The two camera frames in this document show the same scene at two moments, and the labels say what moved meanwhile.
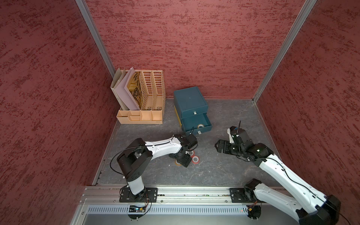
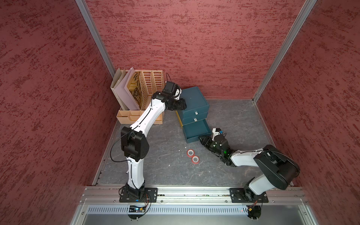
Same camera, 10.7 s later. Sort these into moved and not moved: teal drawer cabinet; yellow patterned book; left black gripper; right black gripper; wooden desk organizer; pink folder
Moved: right black gripper; left black gripper
Not moved: wooden desk organizer; yellow patterned book; pink folder; teal drawer cabinet
